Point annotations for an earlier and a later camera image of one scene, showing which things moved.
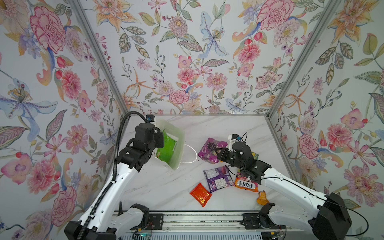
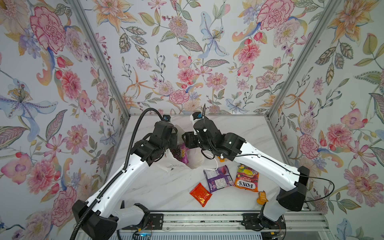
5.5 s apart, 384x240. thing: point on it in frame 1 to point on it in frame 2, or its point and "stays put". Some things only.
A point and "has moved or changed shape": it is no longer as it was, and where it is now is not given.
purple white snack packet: x=218 y=178 stays put
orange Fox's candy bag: x=243 y=181 stays put
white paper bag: x=171 y=154 has moved or changed shape
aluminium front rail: x=196 y=221 stays put
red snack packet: x=201 y=194 stays put
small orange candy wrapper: x=262 y=199 stays put
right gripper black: x=221 y=157 to x=189 y=139
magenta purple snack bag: x=208 y=153 to x=180 y=152
